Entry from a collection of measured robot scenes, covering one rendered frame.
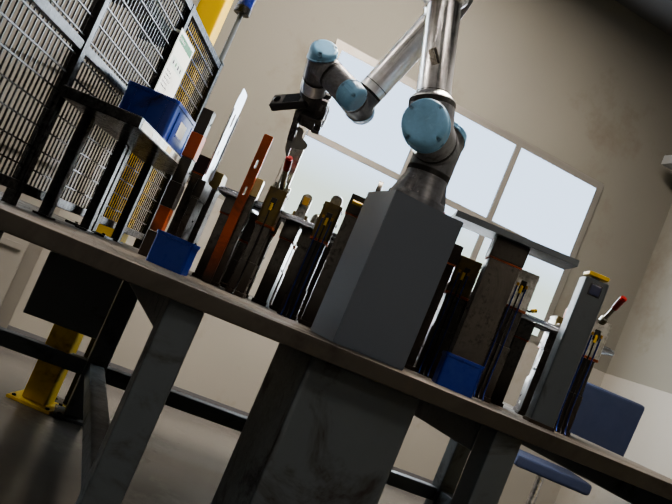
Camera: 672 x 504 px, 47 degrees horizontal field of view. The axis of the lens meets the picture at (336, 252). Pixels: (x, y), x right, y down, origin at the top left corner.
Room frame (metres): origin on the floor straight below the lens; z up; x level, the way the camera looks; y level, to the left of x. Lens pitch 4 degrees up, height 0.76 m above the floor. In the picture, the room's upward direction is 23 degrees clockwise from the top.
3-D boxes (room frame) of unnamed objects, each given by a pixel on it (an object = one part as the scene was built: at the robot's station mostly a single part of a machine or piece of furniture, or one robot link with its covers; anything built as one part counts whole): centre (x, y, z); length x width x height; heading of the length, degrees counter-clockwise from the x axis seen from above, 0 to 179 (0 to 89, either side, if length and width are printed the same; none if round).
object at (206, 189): (2.59, 0.49, 0.85); 0.12 x 0.03 x 0.30; 178
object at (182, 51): (2.69, 0.78, 1.30); 0.23 x 0.02 x 0.31; 178
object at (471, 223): (2.21, -0.45, 1.16); 0.37 x 0.14 x 0.02; 88
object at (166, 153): (2.38, 0.67, 1.02); 0.90 x 0.22 x 0.03; 178
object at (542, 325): (2.56, -0.26, 1.00); 1.38 x 0.22 x 0.02; 88
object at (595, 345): (2.35, -0.82, 0.88); 0.12 x 0.07 x 0.36; 178
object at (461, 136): (1.98, -0.14, 1.27); 0.13 x 0.12 x 0.14; 159
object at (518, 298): (2.36, -0.56, 0.90); 0.13 x 0.08 x 0.41; 178
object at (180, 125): (2.40, 0.67, 1.10); 0.30 x 0.17 x 0.13; 179
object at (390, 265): (1.99, -0.14, 0.90); 0.20 x 0.20 x 0.40; 17
